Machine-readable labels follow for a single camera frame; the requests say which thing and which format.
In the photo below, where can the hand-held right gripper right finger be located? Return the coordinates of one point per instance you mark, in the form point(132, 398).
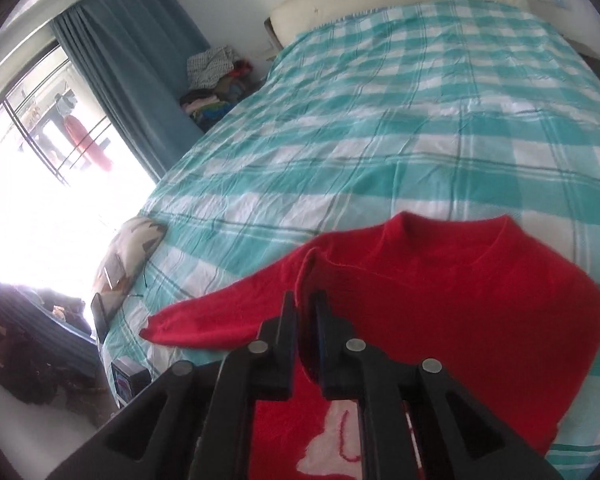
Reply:
point(330, 360)

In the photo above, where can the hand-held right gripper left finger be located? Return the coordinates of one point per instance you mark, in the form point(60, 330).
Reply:
point(282, 355)

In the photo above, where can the red sweater with white print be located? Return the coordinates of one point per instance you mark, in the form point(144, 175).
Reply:
point(455, 310)

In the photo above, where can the pile of mixed clothes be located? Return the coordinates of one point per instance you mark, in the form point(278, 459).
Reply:
point(210, 65)

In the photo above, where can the small dark device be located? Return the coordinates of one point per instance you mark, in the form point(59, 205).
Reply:
point(130, 382)

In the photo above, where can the patterned beige pillow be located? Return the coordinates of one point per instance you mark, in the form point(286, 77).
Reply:
point(135, 240)

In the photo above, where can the dark phone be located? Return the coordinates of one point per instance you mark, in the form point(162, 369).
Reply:
point(99, 317)

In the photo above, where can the bed with teal plaid sheet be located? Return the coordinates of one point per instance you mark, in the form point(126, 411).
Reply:
point(355, 135)

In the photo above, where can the dark cloth pile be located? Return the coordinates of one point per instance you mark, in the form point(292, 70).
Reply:
point(30, 350)

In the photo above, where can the red hanging garment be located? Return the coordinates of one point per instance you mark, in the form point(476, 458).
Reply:
point(87, 145)

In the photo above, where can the blue curtain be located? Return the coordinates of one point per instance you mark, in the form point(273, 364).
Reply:
point(130, 60)

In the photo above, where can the black window railing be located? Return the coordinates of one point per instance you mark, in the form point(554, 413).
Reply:
point(30, 137)

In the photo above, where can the dark wooden nightstand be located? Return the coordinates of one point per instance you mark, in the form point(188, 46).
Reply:
point(597, 65)

